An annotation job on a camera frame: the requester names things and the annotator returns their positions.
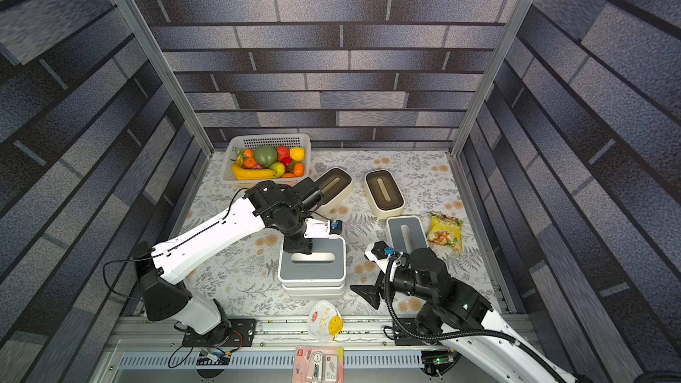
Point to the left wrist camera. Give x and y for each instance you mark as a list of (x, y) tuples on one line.
[(316, 229)]

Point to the cream box dark lid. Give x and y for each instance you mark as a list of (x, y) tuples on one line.
[(383, 194), (335, 186)]

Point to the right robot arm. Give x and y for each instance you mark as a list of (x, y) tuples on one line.
[(429, 305)]

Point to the snack bag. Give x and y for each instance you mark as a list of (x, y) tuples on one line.
[(446, 231)]

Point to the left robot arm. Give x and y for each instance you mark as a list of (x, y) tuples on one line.
[(161, 269)]

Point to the yellow toy banana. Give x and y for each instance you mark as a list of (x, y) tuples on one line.
[(246, 174)]

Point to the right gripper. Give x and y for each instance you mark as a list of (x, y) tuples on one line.
[(380, 281)]

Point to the red toy pepper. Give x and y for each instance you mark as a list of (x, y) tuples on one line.
[(283, 152)]

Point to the floral table cloth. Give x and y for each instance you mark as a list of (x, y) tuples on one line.
[(244, 276)]

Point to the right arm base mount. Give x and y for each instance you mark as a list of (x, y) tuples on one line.
[(428, 330)]

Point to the cream box dark lid left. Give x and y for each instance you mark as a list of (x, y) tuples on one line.
[(335, 186)]

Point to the aluminium rail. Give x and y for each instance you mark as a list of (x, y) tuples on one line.
[(274, 333)]

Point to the orange toy fruit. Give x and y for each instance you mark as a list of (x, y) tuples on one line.
[(298, 169)]

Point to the pink packaged item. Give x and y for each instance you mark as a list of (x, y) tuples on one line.
[(318, 365)]

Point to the white box grey lid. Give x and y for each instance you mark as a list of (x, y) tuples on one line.
[(327, 262), (327, 284), (405, 233)]

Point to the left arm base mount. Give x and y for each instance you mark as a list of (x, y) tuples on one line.
[(238, 333)]

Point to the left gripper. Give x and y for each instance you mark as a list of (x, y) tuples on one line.
[(301, 246)]

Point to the yellow toy pepper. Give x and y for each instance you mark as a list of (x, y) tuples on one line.
[(297, 153)]

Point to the cream box dark lid right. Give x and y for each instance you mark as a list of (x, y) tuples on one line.
[(383, 194)]

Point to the white plastic fruit basket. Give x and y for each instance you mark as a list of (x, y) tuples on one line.
[(241, 150)]

